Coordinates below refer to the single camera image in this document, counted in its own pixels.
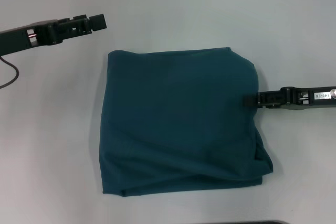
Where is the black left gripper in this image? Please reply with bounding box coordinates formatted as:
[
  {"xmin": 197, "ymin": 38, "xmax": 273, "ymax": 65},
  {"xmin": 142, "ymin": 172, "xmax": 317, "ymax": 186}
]
[{"xmin": 0, "ymin": 13, "xmax": 108, "ymax": 57}]

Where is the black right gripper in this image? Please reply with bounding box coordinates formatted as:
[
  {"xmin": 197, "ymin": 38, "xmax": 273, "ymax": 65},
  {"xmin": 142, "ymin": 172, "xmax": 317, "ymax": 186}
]
[{"xmin": 243, "ymin": 86, "xmax": 336, "ymax": 111}]

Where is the teal t-shirt with cream print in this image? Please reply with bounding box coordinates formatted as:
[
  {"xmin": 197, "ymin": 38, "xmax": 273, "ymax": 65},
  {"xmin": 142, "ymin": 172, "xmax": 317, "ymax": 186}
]
[{"xmin": 99, "ymin": 46, "xmax": 274, "ymax": 198}]

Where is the grey left gripper cable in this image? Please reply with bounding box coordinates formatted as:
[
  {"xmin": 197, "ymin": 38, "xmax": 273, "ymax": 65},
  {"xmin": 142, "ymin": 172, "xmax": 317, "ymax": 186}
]
[{"xmin": 0, "ymin": 55, "xmax": 19, "ymax": 90}]

